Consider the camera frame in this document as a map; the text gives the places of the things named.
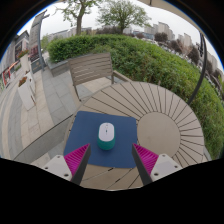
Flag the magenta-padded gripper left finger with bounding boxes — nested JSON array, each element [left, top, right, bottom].
[[40, 143, 92, 186]]

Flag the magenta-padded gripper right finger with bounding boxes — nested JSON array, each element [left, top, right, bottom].
[[131, 143, 183, 186]]

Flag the white and teal computer mouse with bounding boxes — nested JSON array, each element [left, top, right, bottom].
[[96, 122, 117, 151]]

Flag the blue rectangular mouse pad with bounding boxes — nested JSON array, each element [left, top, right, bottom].
[[63, 110, 138, 169]]

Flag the white planter with flowers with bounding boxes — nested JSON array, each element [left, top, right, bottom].
[[15, 49, 31, 73], [17, 76, 36, 111]]

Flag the grey slatted outdoor chair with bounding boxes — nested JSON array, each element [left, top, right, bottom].
[[67, 52, 131, 101]]

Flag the dark curved parasol pole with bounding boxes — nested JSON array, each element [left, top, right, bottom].
[[186, 31, 208, 106]]

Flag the green trimmed hedge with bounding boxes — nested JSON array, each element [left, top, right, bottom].
[[46, 33, 224, 158]]

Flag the tall grey sign pillar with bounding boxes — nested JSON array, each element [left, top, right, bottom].
[[28, 9, 49, 74]]

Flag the distant apartment buildings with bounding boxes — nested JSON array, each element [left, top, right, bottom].
[[133, 21, 224, 81]]

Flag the bare-trunked leaning tree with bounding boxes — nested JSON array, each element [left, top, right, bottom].
[[61, 0, 101, 36]]

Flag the round leafy green tree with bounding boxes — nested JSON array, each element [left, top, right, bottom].
[[96, 0, 151, 34]]

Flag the beige parasol canopy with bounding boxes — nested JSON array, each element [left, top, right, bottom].
[[136, 0, 188, 18]]

